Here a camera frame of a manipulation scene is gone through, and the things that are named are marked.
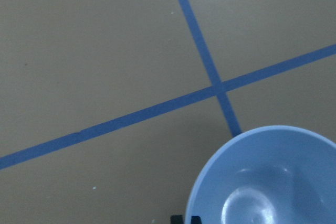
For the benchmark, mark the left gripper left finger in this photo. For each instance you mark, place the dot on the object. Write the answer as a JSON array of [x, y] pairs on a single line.
[[176, 219]]

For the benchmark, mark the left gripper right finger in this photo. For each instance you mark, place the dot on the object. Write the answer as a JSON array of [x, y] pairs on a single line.
[[195, 220]]

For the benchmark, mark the blue bowl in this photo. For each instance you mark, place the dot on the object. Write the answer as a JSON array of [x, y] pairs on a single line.
[[272, 174]]

